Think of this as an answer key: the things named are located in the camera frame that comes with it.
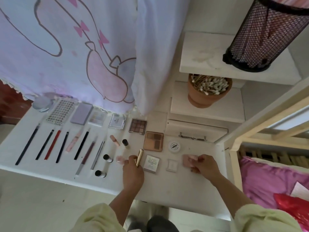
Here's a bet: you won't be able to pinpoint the person's left hand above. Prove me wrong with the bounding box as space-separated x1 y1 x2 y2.
122 154 145 194

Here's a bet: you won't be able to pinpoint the person's right hand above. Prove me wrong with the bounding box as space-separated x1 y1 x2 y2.
188 153 222 182

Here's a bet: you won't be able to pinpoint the pink blush pan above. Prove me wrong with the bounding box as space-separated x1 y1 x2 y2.
183 154 199 168

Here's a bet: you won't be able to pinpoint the small round white jar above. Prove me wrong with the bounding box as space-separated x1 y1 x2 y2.
169 141 182 153

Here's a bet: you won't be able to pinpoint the tan eyeshadow palette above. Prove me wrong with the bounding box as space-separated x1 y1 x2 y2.
143 131 165 152

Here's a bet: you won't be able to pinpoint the dark brown eyeshadow palette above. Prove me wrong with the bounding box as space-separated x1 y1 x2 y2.
129 118 148 135

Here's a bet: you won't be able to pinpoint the clear eyeshadow palette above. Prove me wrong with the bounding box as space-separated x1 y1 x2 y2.
88 109 108 128

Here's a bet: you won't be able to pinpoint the lavender rectangular palette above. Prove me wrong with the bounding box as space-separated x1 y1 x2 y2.
70 102 94 126

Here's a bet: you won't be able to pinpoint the red lip pencil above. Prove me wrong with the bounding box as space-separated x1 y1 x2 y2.
44 129 62 160

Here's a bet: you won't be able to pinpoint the white false eyelash tray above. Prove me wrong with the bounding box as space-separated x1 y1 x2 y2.
46 98 77 126

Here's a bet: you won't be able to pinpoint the round silver compact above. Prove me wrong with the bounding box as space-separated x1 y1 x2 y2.
32 95 54 112

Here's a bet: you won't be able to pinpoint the person's left forearm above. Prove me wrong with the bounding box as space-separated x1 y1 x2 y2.
72 188 145 232

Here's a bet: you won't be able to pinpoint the person's right forearm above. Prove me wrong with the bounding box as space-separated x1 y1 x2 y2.
210 175 302 232

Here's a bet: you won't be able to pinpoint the person's dark trousers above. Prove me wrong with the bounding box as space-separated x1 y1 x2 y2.
147 215 179 232

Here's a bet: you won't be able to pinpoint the white table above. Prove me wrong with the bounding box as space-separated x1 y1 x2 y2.
0 96 232 220

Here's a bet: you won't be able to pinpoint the terracotta pot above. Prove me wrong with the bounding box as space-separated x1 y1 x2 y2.
187 74 233 109

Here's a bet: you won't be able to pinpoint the bunch of cotton swabs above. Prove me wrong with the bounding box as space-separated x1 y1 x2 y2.
191 75 230 96

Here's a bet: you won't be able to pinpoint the white paper sheet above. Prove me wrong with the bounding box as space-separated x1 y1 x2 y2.
290 181 309 201

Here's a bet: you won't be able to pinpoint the red shiny packet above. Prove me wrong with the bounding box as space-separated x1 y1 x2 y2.
273 193 309 232

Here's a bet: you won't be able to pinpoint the white shelf unit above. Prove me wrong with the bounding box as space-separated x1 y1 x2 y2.
164 0 309 142

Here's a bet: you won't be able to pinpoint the dark container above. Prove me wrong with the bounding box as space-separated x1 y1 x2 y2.
222 0 309 73

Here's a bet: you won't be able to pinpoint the pink cartoon print cloth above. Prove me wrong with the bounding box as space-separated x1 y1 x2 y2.
0 0 191 116

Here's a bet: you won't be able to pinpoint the wooden bed frame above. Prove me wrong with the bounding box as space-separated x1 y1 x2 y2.
217 77 309 191

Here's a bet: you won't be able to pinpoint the small white bow-handle drawer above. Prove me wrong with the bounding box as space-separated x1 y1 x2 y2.
165 118 229 142

